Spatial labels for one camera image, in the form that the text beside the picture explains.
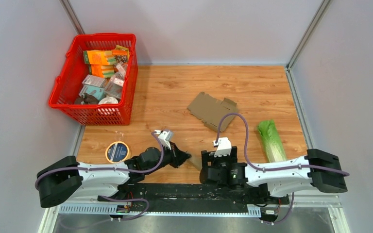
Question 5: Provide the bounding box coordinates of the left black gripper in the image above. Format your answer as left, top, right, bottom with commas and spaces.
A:
145, 141, 191, 175

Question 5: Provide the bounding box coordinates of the cardboard box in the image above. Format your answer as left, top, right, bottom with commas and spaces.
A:
187, 92, 239, 132
187, 155, 202, 171

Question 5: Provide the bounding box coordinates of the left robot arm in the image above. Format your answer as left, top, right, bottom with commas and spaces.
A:
35, 142, 191, 208

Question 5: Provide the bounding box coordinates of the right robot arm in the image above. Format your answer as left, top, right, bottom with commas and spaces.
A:
200, 147, 348, 203

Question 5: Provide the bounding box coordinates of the teal box in basket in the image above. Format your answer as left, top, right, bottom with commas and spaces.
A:
79, 84, 106, 100

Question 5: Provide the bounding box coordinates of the orange green box lower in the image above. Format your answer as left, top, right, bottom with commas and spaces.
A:
88, 65, 116, 78

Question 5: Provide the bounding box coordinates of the orange green box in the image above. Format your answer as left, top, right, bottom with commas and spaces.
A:
88, 65, 116, 78
83, 50, 117, 66

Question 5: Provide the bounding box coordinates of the orange green box upper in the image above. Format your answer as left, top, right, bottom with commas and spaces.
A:
83, 50, 117, 66

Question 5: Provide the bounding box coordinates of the green napa cabbage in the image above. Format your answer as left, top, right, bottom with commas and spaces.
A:
257, 120, 287, 163

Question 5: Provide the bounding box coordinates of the white tape roll in basket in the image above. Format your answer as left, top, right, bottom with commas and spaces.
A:
98, 97, 119, 104

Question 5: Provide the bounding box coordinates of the clear packet in basket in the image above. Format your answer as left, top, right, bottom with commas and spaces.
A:
104, 72, 125, 100

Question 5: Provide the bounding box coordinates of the grey packet in basket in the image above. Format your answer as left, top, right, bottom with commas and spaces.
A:
82, 74, 108, 88

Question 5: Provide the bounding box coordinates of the colourful snack packet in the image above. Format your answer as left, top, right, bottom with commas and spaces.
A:
111, 45, 130, 64

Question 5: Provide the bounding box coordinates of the red plastic shopping basket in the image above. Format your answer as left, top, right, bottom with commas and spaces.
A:
48, 33, 138, 125

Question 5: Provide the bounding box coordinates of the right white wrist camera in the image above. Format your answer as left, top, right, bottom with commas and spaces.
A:
213, 137, 232, 157

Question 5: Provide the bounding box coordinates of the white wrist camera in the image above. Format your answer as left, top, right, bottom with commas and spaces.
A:
213, 137, 232, 157
154, 130, 173, 149

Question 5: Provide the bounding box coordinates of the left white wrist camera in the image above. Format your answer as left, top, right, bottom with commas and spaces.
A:
154, 130, 173, 149

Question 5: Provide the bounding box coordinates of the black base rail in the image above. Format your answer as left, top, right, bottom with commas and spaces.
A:
57, 183, 290, 222

